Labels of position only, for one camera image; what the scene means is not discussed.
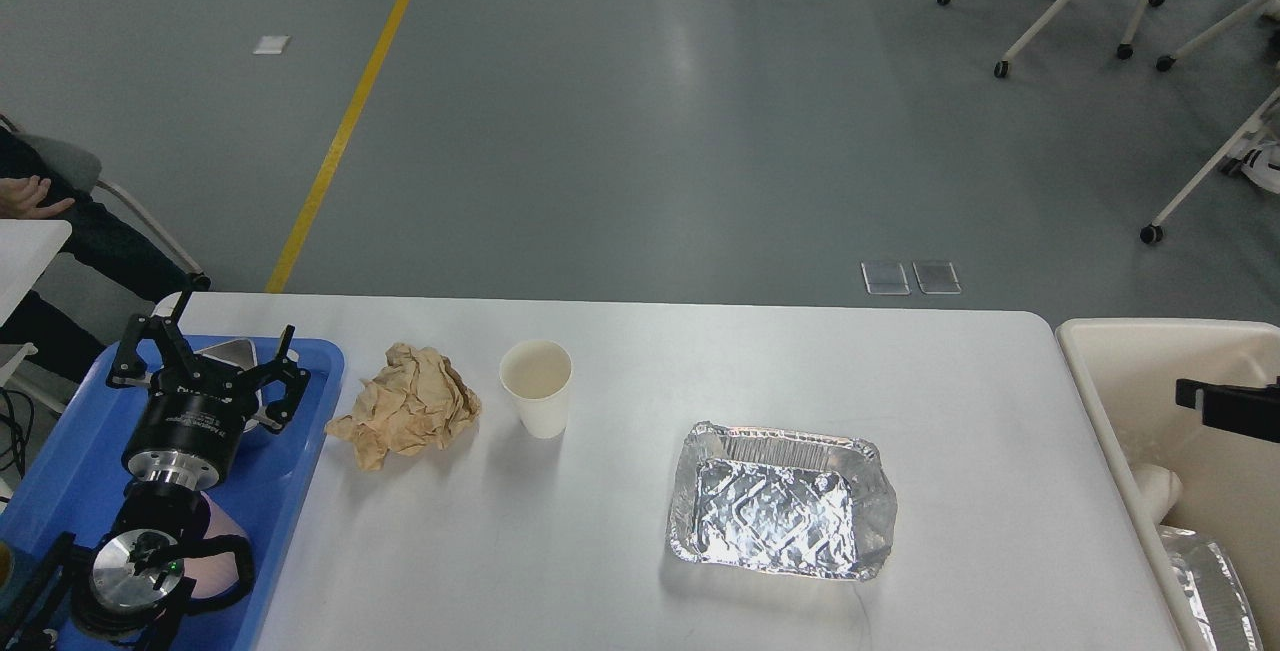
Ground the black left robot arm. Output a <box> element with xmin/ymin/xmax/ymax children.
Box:
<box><xmin>3</xmin><ymin>292</ymin><xmax>311</xmax><ymax>650</ymax></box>

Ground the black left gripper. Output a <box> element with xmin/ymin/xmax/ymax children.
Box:
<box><xmin>106</xmin><ymin>286</ymin><xmax>311</xmax><ymax>487</ymax></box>

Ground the beige plastic bin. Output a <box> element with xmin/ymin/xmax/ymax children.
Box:
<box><xmin>1056</xmin><ymin>318</ymin><xmax>1279</xmax><ymax>650</ymax></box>

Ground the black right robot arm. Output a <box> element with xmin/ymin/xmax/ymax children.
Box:
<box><xmin>1175</xmin><ymin>379</ymin><xmax>1279</xmax><ymax>443</ymax></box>

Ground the grey chair at left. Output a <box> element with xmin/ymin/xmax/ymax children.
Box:
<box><xmin>0</xmin><ymin>116</ymin><xmax>211</xmax><ymax>281</ymax></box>

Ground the crumpled brown paper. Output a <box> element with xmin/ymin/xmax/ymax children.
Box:
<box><xmin>324</xmin><ymin>341</ymin><xmax>483</xmax><ymax>472</ymax></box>

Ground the white sneaker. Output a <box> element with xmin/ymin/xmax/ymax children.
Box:
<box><xmin>1238</xmin><ymin>139</ymin><xmax>1280</xmax><ymax>194</ymax></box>

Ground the white side table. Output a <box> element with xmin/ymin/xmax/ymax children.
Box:
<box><xmin>1</xmin><ymin>219</ymin><xmax>72</xmax><ymax>324</ymax></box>

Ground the aluminium foil container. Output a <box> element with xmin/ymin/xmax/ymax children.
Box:
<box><xmin>666</xmin><ymin>420</ymin><xmax>899</xmax><ymax>582</ymax></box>

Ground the person right hand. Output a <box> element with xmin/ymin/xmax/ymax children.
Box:
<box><xmin>1</xmin><ymin>176</ymin><xmax>76</xmax><ymax>221</ymax></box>

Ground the person in beige sweater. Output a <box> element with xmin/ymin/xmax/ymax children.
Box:
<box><xmin>1</xmin><ymin>130</ymin><xmax>191</xmax><ymax>382</ymax></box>

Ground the foil container in bin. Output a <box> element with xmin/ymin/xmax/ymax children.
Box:
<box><xmin>1157</xmin><ymin>524</ymin><xmax>1263</xmax><ymax>650</ymax></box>

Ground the stainless steel rectangular tray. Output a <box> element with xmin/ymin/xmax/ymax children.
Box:
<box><xmin>195</xmin><ymin>338</ymin><xmax>276</xmax><ymax>455</ymax></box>

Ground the blue plastic tray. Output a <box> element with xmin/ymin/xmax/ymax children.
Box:
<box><xmin>1</xmin><ymin>338</ymin><xmax>346</xmax><ymax>650</ymax></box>

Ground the white paper cup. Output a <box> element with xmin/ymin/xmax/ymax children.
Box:
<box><xmin>498</xmin><ymin>338</ymin><xmax>575</xmax><ymax>440</ymax></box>

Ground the pink ribbed mug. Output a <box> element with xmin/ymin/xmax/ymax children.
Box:
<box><xmin>184</xmin><ymin>492</ymin><xmax>248</xmax><ymax>601</ymax></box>

